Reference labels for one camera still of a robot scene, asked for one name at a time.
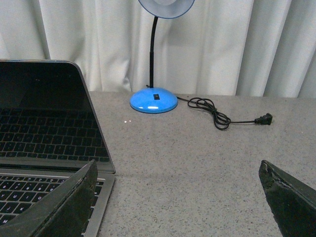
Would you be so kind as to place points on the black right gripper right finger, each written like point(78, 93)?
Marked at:
point(292, 202)

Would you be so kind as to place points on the blue desk lamp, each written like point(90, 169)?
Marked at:
point(156, 100)

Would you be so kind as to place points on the silver laptop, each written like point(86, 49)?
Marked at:
point(48, 131)

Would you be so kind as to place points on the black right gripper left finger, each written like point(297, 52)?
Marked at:
point(61, 213)

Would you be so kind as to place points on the white curtain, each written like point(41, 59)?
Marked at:
point(219, 47)

